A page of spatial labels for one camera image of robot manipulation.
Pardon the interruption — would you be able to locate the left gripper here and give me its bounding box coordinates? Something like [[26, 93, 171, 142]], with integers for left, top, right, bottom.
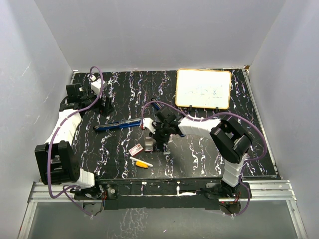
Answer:
[[81, 87, 115, 117]]

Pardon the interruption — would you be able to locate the staple tray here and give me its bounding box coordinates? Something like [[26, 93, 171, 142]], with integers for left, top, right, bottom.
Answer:
[[144, 137, 155, 152]]

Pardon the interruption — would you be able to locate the red white staple box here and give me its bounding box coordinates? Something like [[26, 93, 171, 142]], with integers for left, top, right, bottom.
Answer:
[[129, 144, 144, 156]]

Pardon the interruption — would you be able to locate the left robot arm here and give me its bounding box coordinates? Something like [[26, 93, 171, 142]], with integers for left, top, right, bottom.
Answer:
[[34, 79, 114, 199]]

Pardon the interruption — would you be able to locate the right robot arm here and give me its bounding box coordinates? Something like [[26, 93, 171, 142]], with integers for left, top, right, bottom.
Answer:
[[142, 107, 252, 198]]

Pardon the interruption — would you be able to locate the white marker pen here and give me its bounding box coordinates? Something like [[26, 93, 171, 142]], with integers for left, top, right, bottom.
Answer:
[[130, 157, 153, 167]]

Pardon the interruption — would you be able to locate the yellow marker cap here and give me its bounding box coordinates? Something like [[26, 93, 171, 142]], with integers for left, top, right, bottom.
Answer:
[[136, 161, 148, 169]]

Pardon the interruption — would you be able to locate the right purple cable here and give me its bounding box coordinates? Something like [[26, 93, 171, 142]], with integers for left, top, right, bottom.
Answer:
[[141, 100, 268, 217]]

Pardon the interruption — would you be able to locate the purple cable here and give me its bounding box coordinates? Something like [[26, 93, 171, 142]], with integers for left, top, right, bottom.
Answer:
[[47, 66, 104, 219], [141, 100, 268, 217]]

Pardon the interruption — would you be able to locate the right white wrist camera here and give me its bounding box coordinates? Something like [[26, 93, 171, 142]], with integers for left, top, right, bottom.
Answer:
[[141, 118, 156, 134]]

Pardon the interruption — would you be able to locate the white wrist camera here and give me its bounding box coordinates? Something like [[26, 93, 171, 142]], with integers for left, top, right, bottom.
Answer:
[[89, 75, 105, 95], [141, 118, 156, 134]]

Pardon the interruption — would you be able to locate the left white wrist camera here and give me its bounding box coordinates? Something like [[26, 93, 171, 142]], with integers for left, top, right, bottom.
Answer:
[[89, 75, 105, 95]]

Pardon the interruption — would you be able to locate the small whiteboard orange frame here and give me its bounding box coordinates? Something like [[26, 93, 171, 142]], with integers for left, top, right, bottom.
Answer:
[[175, 69, 232, 110]]

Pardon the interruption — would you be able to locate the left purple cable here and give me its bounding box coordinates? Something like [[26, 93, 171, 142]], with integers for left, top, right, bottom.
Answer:
[[47, 66, 104, 219]]

